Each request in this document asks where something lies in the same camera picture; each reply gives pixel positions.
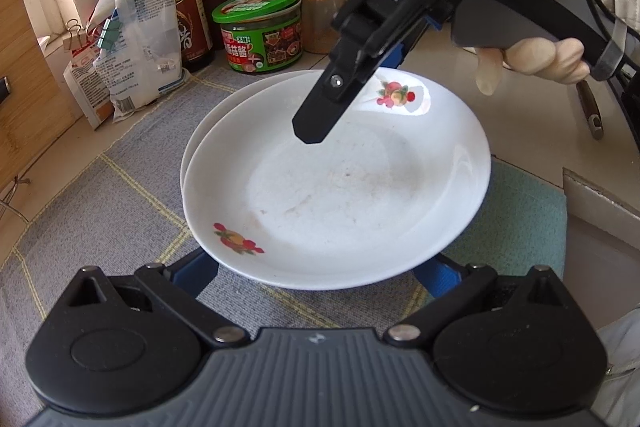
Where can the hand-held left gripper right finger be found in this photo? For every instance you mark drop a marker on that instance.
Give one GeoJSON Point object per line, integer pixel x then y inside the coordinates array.
{"type": "Point", "coordinates": [440, 282]}

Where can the white plate with fruit print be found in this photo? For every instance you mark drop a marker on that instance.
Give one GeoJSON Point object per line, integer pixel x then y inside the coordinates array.
{"type": "Point", "coordinates": [325, 197]}
{"type": "Point", "coordinates": [192, 142]}

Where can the bamboo cutting board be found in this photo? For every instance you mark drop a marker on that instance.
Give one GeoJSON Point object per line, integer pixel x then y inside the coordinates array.
{"type": "Point", "coordinates": [30, 82]}

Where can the red and white food bag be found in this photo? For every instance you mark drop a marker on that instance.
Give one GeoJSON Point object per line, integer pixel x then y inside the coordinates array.
{"type": "Point", "coordinates": [87, 97]}

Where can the metal binder clip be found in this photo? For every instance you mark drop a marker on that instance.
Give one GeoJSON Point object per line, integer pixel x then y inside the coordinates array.
{"type": "Point", "coordinates": [72, 37]}

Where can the person's light clothing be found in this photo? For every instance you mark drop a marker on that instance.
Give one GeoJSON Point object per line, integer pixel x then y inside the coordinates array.
{"type": "Point", "coordinates": [625, 372]}

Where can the person's right hand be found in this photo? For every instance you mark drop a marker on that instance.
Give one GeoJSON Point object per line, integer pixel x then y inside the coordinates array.
{"type": "Point", "coordinates": [540, 59]}

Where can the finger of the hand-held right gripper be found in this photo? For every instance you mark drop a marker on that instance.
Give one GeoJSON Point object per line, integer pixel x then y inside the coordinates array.
{"type": "Point", "coordinates": [320, 117]}
{"type": "Point", "coordinates": [396, 56]}

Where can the green lid sauce jar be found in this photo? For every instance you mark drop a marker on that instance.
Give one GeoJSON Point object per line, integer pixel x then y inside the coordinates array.
{"type": "Point", "coordinates": [260, 37]}

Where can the yellow lid spice jar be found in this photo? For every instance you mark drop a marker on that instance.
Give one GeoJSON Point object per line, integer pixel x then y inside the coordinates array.
{"type": "Point", "coordinates": [322, 17]}

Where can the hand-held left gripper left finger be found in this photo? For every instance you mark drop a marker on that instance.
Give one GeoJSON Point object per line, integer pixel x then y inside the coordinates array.
{"type": "Point", "coordinates": [195, 277]}

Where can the blue green binder clip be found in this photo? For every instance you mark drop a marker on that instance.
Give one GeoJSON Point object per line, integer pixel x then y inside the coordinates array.
{"type": "Point", "coordinates": [111, 38]}

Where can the grey teal checked cloth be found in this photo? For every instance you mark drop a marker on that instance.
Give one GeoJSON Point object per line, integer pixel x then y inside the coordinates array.
{"type": "Point", "coordinates": [125, 217]}

